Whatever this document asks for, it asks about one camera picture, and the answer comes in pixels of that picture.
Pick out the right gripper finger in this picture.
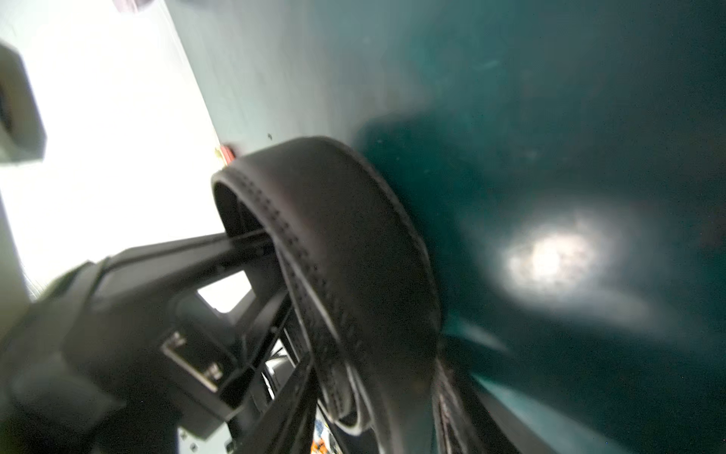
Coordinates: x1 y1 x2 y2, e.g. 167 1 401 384
234 354 318 454

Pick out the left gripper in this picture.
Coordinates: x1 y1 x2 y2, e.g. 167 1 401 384
1 230 291 453

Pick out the black belt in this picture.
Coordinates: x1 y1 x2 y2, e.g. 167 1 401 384
212 136 513 453

